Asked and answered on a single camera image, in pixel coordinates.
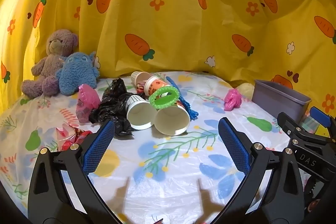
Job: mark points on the black plastic bag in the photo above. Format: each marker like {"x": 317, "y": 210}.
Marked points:
{"x": 113, "y": 107}

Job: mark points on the plain white paper cup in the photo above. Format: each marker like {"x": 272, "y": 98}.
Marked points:
{"x": 173, "y": 120}

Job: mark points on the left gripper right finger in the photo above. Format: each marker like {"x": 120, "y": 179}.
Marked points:
{"x": 283, "y": 200}

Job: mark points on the red clear plastic wrapper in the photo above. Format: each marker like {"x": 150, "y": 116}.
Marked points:
{"x": 68, "y": 135}

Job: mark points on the orange printed paper cup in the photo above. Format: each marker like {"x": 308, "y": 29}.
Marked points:
{"x": 153, "y": 84}

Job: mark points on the small white paper cup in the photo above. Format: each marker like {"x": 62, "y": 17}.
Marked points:
{"x": 138, "y": 77}

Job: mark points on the white striped paper cup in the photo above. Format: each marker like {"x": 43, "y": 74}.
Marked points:
{"x": 140, "y": 113}

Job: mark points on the yellow carrot print curtain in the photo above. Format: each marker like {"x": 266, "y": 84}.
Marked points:
{"x": 287, "y": 41}

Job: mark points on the large pink plastic bag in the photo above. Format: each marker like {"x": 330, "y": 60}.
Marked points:
{"x": 87, "y": 100}

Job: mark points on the small pink plastic bag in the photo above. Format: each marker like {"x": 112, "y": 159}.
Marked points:
{"x": 232, "y": 100}

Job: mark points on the blue plush monster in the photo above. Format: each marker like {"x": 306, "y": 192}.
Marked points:
{"x": 77, "y": 69}

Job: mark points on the floral plastic bed sheet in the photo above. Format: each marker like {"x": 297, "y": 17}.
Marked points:
{"x": 150, "y": 176}

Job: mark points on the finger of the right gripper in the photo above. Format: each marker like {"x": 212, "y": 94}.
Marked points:
{"x": 288, "y": 125}
{"x": 320, "y": 117}

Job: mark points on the cream plush toy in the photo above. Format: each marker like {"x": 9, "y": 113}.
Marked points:
{"x": 246, "y": 90}

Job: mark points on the purple teddy bear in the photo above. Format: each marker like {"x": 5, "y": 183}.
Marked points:
{"x": 60, "y": 45}

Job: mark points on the yellow tissue pack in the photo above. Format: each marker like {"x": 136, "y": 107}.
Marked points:
{"x": 322, "y": 131}

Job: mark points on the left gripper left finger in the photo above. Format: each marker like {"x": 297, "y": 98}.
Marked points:
{"x": 49, "y": 201}

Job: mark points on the rainbow striped box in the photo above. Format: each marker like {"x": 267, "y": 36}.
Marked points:
{"x": 309, "y": 124}

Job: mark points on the grey plastic trash bin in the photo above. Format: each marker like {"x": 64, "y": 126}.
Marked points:
{"x": 275, "y": 98}

